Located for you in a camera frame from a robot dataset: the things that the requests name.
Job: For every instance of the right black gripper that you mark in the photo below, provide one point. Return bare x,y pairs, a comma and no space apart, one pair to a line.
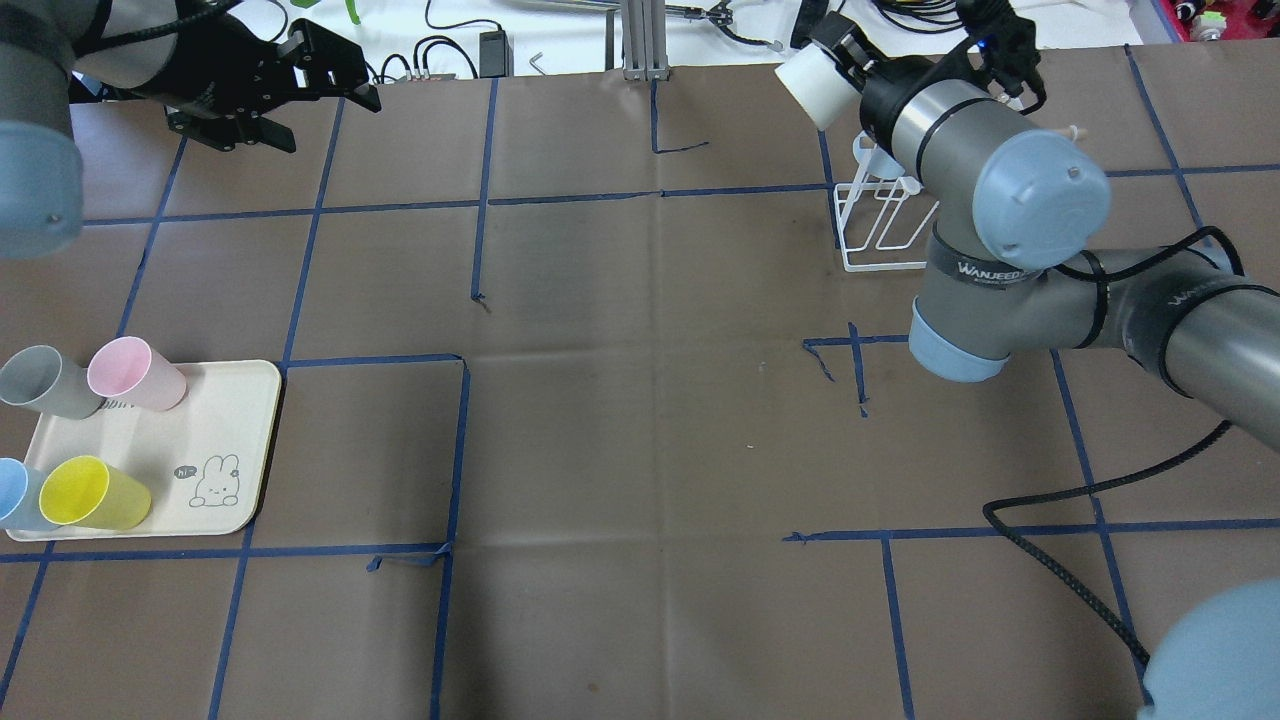
878,92

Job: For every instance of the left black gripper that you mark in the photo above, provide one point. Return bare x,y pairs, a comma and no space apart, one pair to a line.
205,70

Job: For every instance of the white ikea cup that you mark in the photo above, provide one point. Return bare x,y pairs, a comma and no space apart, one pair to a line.
818,86

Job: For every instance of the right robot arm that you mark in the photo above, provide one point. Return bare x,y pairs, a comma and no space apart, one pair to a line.
1186,313

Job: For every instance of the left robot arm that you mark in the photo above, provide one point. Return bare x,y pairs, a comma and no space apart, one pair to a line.
45,46

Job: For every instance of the pink ikea cup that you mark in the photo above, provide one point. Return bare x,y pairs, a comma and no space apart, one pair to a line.
131,371

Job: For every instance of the grey ikea cup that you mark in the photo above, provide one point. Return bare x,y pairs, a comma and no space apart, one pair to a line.
44,380

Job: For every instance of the yellow ikea cup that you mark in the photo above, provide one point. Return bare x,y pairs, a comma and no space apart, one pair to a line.
87,492

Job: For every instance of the light blue cup rear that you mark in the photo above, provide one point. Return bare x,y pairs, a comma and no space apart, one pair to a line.
20,492

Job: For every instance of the black power brick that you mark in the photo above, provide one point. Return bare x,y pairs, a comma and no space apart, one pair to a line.
495,57

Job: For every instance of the cream serving tray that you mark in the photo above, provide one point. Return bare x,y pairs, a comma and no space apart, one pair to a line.
202,461

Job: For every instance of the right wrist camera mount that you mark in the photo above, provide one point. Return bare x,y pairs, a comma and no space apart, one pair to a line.
1000,46

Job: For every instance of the white wire cup rack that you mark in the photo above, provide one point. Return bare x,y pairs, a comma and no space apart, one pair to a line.
885,210

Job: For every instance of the aluminium frame post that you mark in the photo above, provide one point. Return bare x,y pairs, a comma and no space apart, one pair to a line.
644,40

